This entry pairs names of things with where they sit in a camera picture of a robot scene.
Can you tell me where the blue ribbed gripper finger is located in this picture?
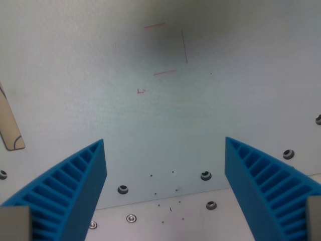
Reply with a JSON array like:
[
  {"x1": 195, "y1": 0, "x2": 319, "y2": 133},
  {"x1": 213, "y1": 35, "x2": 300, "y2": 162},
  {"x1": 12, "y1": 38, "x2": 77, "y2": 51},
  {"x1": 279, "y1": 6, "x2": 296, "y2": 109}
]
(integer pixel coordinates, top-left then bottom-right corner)
[
  {"x1": 224, "y1": 136, "x2": 321, "y2": 241},
  {"x1": 0, "y1": 139, "x2": 108, "y2": 241}
]

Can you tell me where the beige wooden piece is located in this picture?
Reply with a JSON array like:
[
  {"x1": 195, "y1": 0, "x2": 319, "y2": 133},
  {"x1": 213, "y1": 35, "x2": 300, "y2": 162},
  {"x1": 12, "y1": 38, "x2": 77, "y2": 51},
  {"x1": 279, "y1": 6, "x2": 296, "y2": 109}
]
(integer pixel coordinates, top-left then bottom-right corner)
[{"x1": 0, "y1": 80, "x2": 26, "y2": 152}]

